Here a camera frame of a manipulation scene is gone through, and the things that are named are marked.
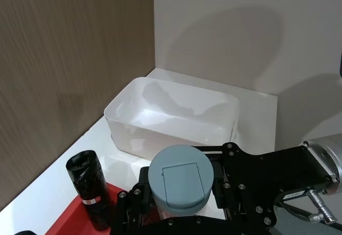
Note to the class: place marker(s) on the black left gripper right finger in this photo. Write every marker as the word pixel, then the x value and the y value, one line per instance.
pixel 235 200

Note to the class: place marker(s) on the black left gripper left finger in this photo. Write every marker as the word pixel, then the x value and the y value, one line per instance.
pixel 131 205

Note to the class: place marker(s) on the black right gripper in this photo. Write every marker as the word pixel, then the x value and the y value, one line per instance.
pixel 280 171

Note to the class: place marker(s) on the container with grey-blue lid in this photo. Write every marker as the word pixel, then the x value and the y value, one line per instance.
pixel 181 176

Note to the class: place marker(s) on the black garbage bag roll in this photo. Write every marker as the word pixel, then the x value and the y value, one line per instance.
pixel 89 187

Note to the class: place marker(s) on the white plastic storage bin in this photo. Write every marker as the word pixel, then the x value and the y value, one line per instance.
pixel 171 112

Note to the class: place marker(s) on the red plastic tray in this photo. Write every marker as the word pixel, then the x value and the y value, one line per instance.
pixel 70 219

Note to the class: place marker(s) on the small black rounded object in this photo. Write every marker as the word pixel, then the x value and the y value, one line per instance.
pixel 23 233

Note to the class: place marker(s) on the brown wood grain panel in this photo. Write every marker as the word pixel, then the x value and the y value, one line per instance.
pixel 66 72

